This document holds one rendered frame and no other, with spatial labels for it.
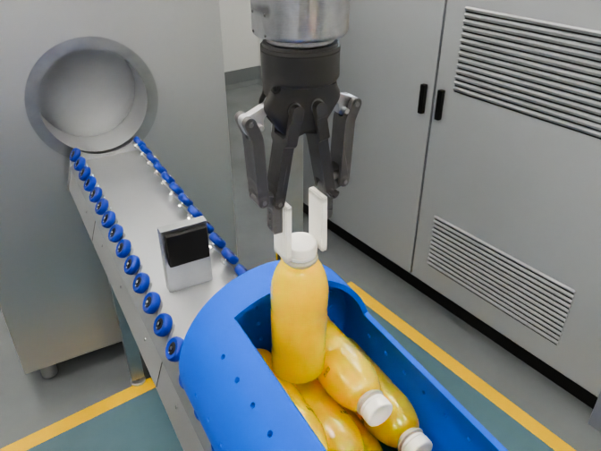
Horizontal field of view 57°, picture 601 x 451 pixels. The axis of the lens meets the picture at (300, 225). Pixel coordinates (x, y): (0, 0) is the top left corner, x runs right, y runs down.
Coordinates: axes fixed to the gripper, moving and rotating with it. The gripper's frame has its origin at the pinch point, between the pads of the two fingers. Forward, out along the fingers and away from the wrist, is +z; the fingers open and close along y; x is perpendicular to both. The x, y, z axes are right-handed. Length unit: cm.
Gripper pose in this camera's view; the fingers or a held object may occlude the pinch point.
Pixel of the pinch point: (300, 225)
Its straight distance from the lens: 61.5
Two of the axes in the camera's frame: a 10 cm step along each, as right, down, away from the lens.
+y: -8.7, 2.5, -4.2
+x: 4.9, 4.5, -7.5
